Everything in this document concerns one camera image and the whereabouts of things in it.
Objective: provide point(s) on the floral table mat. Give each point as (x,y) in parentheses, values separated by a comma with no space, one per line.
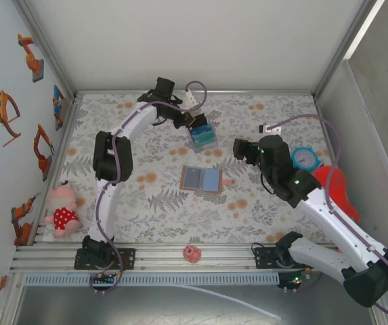
(180,220)

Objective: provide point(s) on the small pink round toy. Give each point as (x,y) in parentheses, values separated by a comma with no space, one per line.
(192,254)

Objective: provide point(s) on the blue card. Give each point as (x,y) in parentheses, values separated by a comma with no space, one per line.
(202,130)

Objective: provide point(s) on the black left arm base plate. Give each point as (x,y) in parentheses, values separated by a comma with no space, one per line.
(126,259)

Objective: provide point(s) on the blue alarm clock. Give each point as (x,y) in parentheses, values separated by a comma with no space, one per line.
(303,159)

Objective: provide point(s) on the blue orange wall sticker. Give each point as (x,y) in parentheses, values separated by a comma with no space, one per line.
(57,101)

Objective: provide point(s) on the black card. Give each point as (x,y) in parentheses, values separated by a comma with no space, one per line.
(201,120)

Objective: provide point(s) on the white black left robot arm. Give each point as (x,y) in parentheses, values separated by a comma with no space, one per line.
(107,199)

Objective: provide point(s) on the white plastic tube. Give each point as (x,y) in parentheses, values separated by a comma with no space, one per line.
(234,299)

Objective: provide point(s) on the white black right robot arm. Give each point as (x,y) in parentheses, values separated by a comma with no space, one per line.
(332,223)

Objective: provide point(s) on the red plastic toy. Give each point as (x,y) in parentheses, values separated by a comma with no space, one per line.
(336,189)

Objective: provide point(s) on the small electronics board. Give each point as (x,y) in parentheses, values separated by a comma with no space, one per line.
(293,281)
(104,278)

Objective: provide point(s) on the clear acrylic card box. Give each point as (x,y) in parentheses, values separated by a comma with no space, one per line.
(210,144)

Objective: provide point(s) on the teal VIP card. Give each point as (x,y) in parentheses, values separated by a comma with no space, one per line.
(204,138)

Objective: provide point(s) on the pink plush doll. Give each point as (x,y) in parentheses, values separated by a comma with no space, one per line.
(63,213)

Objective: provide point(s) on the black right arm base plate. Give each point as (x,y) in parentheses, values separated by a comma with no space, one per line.
(264,257)

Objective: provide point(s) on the aluminium extrusion frame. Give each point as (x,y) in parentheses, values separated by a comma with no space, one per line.
(166,258)

